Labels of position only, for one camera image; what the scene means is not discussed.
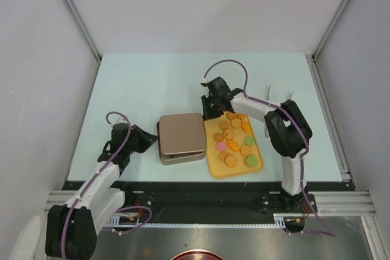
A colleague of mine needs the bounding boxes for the rose gold cookie tin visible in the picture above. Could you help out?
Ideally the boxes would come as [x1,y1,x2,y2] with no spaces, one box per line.
[157,122,207,166]

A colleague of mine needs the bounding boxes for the rose gold tin lid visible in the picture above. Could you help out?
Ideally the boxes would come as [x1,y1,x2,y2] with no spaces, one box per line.
[157,113,207,158]

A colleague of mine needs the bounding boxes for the metal tongs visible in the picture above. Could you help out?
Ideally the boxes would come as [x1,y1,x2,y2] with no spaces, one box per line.
[264,83,295,138]

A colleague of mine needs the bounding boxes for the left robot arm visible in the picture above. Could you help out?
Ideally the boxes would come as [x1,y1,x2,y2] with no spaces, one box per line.
[45,122,158,259]

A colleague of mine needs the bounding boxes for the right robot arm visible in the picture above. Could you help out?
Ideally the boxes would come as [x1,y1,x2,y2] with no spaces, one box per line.
[201,77,313,212]

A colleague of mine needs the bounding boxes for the swirl butter cookie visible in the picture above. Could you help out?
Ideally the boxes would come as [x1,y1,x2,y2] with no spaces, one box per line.
[235,113,246,121]
[213,133,224,142]
[225,112,236,120]

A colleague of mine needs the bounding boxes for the flower butter cookie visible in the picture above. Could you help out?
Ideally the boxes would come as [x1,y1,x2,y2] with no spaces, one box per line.
[219,121,230,130]

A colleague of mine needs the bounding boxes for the tan sandwich cookie spotted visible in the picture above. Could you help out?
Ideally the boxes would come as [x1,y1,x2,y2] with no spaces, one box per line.
[224,128,235,140]

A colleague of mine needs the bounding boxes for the orange fish cookie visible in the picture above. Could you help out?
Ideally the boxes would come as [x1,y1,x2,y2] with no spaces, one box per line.
[241,121,252,133]
[227,139,240,152]

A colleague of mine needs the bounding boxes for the pink sandwich cookie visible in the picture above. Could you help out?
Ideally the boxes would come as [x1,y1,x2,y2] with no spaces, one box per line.
[216,141,227,152]

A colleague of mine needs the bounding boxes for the green macaron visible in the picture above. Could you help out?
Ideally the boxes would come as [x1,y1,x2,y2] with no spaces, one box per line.
[244,136,256,146]
[245,155,258,167]

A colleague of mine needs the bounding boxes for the yellow plastic tray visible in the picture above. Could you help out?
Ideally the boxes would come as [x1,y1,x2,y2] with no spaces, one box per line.
[204,111,264,179]

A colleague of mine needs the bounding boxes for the red round object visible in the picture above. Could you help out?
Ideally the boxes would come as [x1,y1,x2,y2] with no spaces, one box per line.
[171,249,224,260]

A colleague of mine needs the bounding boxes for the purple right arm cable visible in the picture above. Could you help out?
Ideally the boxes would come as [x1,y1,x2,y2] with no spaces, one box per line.
[199,59,336,238]

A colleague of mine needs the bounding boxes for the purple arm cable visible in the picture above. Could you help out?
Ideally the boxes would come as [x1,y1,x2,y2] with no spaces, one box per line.
[59,111,153,258]
[199,59,336,238]

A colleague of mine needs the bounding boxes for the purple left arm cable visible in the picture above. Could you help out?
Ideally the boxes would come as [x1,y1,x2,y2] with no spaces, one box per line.
[59,111,153,258]

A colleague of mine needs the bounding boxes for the white cable duct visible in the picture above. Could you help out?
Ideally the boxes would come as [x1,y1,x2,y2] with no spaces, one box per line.
[104,211,304,230]

